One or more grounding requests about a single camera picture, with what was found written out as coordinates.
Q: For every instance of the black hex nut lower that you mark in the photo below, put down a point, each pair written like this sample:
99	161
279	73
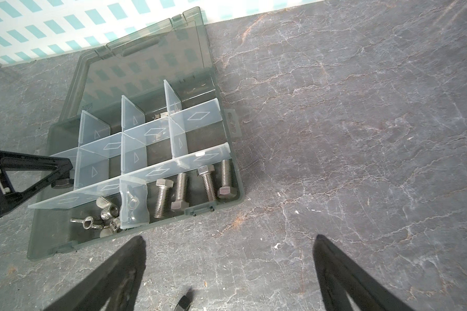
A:
183	304

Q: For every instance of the dark hex bolt large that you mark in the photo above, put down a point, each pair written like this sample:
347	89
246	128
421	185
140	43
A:
227	190

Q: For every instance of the green transparent compartment organizer box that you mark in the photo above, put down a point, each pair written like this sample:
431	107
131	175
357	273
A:
140	108

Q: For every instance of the silver wing nut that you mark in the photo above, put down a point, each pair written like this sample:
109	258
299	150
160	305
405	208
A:
132	203
108	209
88	223

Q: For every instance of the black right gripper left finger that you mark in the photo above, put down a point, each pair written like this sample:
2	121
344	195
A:
114	285

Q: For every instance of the silver hex bolt short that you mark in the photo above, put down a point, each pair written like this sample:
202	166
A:
180	202

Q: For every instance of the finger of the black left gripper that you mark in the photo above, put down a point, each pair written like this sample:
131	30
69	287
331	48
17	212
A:
23	176

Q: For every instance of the black flange bolt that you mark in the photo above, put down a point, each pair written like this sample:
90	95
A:
63	183

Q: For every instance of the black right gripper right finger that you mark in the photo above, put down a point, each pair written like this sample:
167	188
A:
342	280

